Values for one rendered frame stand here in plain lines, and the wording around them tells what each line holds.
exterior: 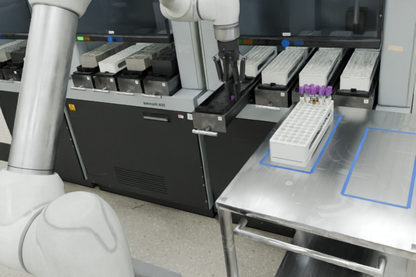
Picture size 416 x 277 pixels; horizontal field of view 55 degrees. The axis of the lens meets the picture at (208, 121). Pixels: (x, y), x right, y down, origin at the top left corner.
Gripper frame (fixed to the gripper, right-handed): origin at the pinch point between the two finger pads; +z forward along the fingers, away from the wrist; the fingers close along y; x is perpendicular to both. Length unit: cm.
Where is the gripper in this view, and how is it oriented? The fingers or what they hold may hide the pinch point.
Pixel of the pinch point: (233, 91)
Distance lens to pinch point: 151.0
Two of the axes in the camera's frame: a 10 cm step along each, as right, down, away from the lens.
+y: -8.8, -1.1, 4.6
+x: -4.5, 4.5, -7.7
